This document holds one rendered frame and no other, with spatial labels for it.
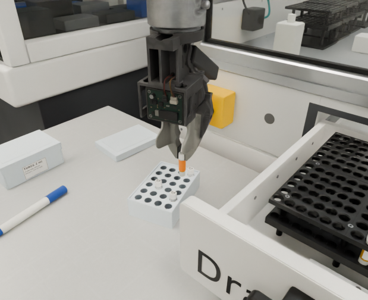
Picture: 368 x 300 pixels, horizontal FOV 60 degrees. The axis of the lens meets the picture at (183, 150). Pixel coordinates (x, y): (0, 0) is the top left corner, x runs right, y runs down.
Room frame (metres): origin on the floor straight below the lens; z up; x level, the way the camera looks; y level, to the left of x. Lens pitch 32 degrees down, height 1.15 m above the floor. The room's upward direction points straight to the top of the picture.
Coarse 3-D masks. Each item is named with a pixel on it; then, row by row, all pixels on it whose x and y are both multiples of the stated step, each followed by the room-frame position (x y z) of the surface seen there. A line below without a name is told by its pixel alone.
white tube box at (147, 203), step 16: (160, 176) 0.48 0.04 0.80; (176, 176) 0.48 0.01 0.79; (144, 192) 0.44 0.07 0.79; (160, 192) 0.43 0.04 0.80; (192, 192) 0.46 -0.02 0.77; (128, 208) 0.41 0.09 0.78; (144, 208) 0.40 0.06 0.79; (160, 208) 0.39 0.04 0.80; (176, 208) 0.39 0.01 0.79; (160, 224) 0.39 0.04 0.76
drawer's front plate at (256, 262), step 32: (192, 224) 0.24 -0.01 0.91; (224, 224) 0.22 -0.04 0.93; (192, 256) 0.24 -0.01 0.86; (224, 256) 0.22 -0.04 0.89; (256, 256) 0.19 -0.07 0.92; (288, 256) 0.19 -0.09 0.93; (224, 288) 0.21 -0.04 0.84; (256, 288) 0.19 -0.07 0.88; (288, 288) 0.17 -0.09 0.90; (320, 288) 0.16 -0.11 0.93; (352, 288) 0.15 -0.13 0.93
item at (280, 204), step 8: (272, 200) 0.29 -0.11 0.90; (288, 200) 0.29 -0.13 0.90; (288, 208) 0.28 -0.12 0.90; (296, 208) 0.28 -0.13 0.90; (304, 208) 0.28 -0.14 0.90; (312, 208) 0.28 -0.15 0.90; (296, 216) 0.27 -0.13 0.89; (304, 216) 0.26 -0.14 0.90; (320, 216) 0.26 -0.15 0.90; (328, 216) 0.26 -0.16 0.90; (320, 224) 0.25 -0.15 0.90; (328, 224) 0.25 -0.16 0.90; (336, 224) 0.25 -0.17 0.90; (344, 224) 0.25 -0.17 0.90; (336, 232) 0.24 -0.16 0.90; (344, 232) 0.24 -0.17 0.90; (352, 232) 0.24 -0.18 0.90; (360, 232) 0.24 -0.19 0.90; (352, 240) 0.23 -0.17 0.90; (360, 240) 0.23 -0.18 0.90
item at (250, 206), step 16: (320, 128) 0.48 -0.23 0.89; (336, 128) 0.49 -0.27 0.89; (352, 128) 0.48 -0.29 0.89; (304, 144) 0.43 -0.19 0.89; (320, 144) 0.50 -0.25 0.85; (288, 160) 0.39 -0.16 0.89; (304, 160) 0.45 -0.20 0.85; (272, 176) 0.36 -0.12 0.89; (288, 176) 0.40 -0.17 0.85; (240, 192) 0.31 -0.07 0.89; (256, 192) 0.32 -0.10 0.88; (272, 192) 0.36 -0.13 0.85; (224, 208) 0.28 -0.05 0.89; (240, 208) 0.30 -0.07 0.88; (256, 208) 0.33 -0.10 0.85; (272, 208) 0.35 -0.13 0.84; (256, 224) 0.31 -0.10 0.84; (288, 240) 0.29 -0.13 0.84; (304, 256) 0.26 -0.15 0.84; (320, 256) 0.26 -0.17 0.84; (336, 272) 0.24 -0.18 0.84; (352, 272) 0.24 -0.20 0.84
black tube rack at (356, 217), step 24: (336, 144) 0.42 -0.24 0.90; (360, 144) 0.42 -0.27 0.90; (312, 168) 0.36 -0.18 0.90; (336, 168) 0.40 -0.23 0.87; (360, 168) 0.36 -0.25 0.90; (288, 192) 0.31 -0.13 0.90; (312, 192) 0.31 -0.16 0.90; (336, 192) 0.30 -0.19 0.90; (360, 192) 0.31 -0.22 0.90; (288, 216) 0.29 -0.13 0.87; (312, 216) 0.29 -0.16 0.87; (336, 216) 0.26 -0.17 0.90; (360, 216) 0.26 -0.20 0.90; (312, 240) 0.25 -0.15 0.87; (336, 240) 0.25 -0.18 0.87; (336, 264) 0.25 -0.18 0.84; (360, 264) 0.22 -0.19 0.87
